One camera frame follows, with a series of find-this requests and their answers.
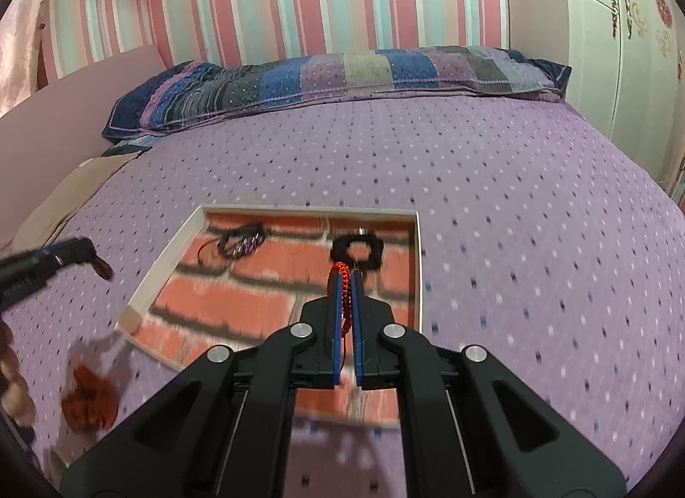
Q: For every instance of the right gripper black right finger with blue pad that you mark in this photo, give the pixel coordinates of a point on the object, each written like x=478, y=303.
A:
x=470, y=427

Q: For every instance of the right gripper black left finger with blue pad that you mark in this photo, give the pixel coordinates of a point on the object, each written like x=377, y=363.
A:
x=221, y=427

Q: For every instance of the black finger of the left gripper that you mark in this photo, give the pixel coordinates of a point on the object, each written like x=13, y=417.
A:
x=27, y=272

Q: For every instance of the orange scrunchie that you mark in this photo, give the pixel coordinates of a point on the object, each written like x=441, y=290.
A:
x=92, y=405

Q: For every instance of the beige sheet edge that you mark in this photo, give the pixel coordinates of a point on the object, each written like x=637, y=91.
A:
x=44, y=224

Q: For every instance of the pink headboard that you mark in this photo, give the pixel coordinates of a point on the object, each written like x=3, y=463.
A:
x=53, y=131

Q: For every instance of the white tray brick pattern liner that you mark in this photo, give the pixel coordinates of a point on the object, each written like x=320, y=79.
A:
x=233, y=275

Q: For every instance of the black scrunchie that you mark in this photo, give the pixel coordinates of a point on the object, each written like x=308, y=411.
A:
x=361, y=250

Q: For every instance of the patchwork blue purple pillow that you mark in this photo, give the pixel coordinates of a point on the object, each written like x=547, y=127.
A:
x=195, y=93

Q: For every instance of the white wardrobe with decals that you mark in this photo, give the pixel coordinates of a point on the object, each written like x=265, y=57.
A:
x=624, y=55

